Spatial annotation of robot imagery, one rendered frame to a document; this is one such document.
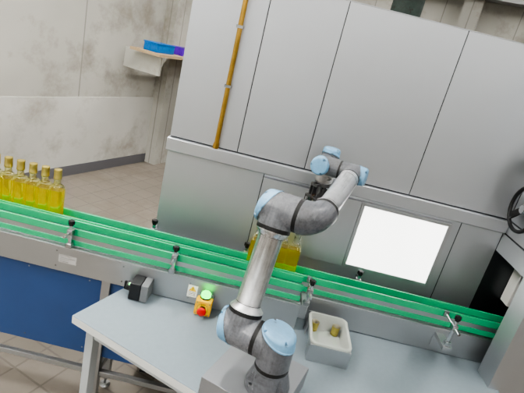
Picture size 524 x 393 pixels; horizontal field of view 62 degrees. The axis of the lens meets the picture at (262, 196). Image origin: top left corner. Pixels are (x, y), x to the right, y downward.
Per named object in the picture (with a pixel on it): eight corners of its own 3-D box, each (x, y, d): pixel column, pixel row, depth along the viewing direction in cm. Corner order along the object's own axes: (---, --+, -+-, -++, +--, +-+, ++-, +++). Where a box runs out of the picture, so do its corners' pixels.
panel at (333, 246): (425, 284, 215) (451, 221, 204) (426, 287, 212) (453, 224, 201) (248, 240, 215) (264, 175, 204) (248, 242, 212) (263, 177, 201)
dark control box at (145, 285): (151, 294, 193) (154, 277, 190) (145, 304, 185) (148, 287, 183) (133, 289, 193) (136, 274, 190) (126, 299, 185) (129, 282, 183)
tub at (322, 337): (341, 334, 197) (346, 319, 194) (346, 369, 176) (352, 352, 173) (303, 325, 197) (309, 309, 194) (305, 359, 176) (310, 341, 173)
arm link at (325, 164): (338, 161, 165) (345, 157, 175) (311, 154, 169) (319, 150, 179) (333, 181, 168) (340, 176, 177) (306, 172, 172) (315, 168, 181)
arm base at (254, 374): (281, 410, 138) (288, 386, 134) (238, 392, 141) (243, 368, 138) (293, 379, 151) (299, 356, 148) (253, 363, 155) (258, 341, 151)
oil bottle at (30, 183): (39, 219, 206) (43, 163, 197) (32, 223, 201) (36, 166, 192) (27, 216, 206) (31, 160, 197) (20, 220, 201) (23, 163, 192)
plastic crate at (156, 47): (160, 51, 517) (161, 42, 514) (174, 54, 509) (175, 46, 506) (142, 48, 490) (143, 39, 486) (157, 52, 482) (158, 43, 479)
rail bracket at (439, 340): (437, 344, 203) (455, 303, 196) (449, 369, 187) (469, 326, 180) (427, 341, 203) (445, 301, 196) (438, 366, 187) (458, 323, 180)
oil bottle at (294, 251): (290, 281, 206) (302, 241, 199) (290, 287, 201) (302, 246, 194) (279, 278, 206) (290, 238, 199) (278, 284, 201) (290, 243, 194)
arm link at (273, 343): (281, 381, 136) (291, 346, 131) (244, 362, 140) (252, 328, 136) (295, 359, 146) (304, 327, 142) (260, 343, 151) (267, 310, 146)
